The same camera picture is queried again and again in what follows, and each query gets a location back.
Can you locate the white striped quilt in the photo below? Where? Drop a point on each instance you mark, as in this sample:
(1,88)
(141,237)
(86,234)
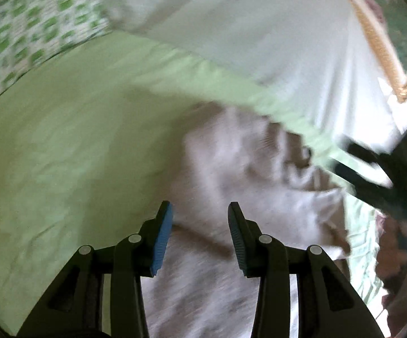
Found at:
(260,35)

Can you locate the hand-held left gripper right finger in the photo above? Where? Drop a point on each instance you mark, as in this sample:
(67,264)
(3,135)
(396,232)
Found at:
(237,239)

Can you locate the light green bed sheet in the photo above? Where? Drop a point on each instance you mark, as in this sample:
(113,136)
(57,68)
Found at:
(66,148)

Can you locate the green patterned pillow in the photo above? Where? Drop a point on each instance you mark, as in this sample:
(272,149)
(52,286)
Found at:
(31,24)

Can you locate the grey knit sweater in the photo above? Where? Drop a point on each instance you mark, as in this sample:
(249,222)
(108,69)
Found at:
(224,169)

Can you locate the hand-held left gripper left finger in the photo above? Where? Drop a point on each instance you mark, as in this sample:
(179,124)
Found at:
(161,243)

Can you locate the person's right hand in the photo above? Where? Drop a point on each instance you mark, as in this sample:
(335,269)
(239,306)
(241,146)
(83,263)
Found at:
(392,250)

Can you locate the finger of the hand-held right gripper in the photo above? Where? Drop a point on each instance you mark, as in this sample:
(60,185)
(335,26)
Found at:
(360,182)
(363,154)

